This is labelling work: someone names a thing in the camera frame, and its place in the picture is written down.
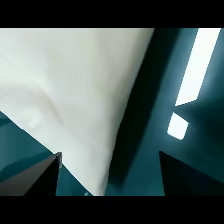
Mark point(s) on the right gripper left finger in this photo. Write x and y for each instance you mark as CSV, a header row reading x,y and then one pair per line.
x,y
36,180

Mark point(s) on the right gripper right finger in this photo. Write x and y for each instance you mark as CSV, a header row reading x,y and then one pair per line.
x,y
190,181

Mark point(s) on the cream T-shirt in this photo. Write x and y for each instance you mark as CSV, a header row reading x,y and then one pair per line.
x,y
73,83

